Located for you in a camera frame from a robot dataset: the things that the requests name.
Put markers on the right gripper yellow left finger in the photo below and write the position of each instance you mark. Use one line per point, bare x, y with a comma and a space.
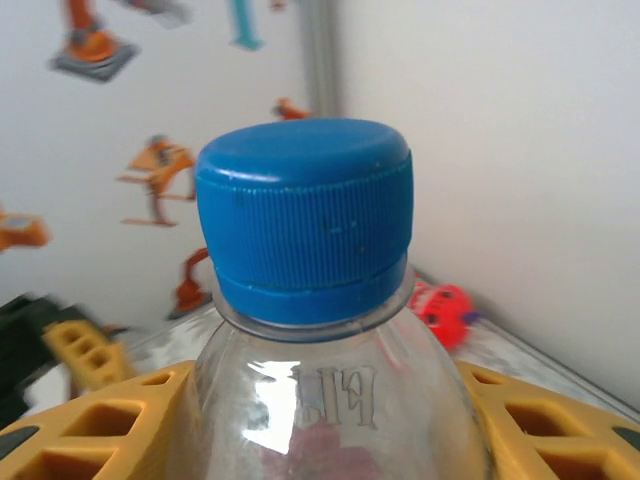
170, 425

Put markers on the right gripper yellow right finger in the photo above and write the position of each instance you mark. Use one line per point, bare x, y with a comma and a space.
492, 430

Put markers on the clear Fiji bottle blue cap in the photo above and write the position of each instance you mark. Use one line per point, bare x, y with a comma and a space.
305, 215

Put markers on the aluminium frame post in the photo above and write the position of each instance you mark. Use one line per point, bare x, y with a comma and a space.
320, 50

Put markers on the red plush dinosaur toy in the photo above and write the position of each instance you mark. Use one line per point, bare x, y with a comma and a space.
445, 310

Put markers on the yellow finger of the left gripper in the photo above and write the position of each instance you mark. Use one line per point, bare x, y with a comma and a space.
115, 367

